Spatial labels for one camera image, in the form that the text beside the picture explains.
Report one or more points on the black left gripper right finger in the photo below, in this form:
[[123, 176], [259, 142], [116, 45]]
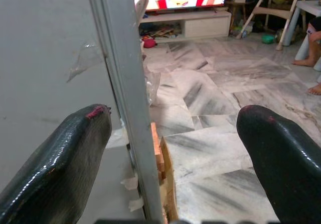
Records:
[[283, 163]]

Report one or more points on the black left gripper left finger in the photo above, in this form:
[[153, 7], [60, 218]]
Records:
[[50, 168]]

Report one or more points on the grey fridge door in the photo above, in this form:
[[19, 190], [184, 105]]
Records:
[[125, 58]]

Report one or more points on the grey small fridge cabinet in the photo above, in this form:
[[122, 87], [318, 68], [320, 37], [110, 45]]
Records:
[[45, 45]]

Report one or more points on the bare person foot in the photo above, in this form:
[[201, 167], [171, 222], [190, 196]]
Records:
[[315, 89]]

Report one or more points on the wooden pallet stand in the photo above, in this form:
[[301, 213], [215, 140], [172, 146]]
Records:
[[169, 178]]

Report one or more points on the bare person leg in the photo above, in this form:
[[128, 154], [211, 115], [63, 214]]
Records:
[[313, 45]]

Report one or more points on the green plastic bowl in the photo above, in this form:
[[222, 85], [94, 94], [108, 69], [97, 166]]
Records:
[[267, 39]]

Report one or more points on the clear plastic bag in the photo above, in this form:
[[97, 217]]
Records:
[[153, 88]]

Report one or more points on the cream baby high chair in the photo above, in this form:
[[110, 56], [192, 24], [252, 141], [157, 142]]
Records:
[[281, 10]]

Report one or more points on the white television console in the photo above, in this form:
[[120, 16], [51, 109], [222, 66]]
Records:
[[205, 24]]

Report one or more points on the red soft toy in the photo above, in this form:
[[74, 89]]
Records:
[[149, 43]]

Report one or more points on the dark round side table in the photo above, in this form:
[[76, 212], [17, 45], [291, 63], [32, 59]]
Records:
[[238, 8]]

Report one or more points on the pile of children's books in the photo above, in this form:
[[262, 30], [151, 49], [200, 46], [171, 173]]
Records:
[[161, 32]]

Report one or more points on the white plastic chair back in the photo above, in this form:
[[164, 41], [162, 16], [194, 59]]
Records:
[[141, 6]]

